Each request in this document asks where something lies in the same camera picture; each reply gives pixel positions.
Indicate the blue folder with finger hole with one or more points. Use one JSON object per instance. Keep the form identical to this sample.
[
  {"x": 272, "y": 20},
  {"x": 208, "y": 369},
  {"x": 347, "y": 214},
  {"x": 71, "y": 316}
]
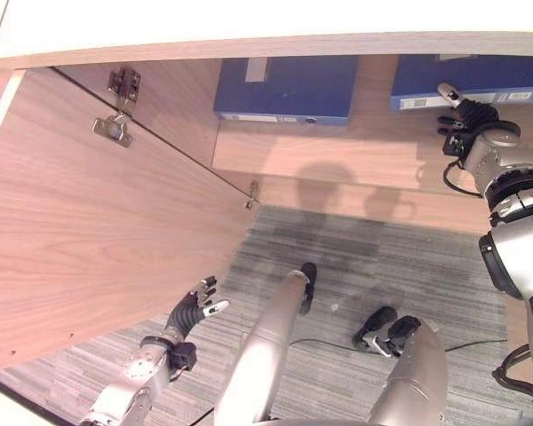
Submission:
[{"x": 288, "y": 91}]

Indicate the wooden office cabinet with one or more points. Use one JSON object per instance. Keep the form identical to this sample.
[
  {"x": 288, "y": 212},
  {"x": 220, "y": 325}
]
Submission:
[{"x": 320, "y": 133}]

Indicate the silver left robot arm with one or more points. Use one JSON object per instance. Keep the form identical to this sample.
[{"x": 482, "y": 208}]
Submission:
[{"x": 133, "y": 377}]

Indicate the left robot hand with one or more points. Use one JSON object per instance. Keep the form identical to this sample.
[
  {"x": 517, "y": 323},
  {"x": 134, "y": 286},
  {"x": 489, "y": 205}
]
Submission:
[{"x": 187, "y": 312}]

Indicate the large metal door hinge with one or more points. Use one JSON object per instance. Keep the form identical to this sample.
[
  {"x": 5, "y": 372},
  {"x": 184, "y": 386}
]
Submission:
[{"x": 119, "y": 104}]

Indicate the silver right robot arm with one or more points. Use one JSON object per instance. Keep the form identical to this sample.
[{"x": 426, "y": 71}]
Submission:
[{"x": 513, "y": 213}]

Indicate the small metal door hinge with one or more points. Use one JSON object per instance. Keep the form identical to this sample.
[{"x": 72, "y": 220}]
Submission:
[{"x": 251, "y": 194}]

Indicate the blue folder with barcode label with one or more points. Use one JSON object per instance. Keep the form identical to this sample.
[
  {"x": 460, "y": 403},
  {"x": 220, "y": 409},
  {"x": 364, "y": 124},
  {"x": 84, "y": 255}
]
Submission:
[{"x": 466, "y": 82}]

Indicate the silver left robot leg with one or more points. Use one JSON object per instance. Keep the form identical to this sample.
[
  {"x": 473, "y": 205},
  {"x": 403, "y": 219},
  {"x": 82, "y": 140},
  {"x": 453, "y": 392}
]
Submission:
[{"x": 266, "y": 350}]

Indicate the silver robot leg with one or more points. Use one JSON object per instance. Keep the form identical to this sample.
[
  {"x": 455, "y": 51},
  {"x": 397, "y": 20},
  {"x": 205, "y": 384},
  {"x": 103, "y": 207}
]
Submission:
[
  {"x": 266, "y": 350},
  {"x": 404, "y": 368}
]

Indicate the wooden cabinet door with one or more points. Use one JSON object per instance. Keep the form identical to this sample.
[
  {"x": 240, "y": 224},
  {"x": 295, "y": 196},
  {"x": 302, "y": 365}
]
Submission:
[{"x": 102, "y": 213}]

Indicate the silver right robot leg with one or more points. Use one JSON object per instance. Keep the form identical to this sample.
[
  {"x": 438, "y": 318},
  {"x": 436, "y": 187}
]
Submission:
[{"x": 404, "y": 368}]

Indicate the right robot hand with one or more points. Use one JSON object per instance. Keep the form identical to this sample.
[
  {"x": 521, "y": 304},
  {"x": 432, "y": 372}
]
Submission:
[{"x": 473, "y": 113}]

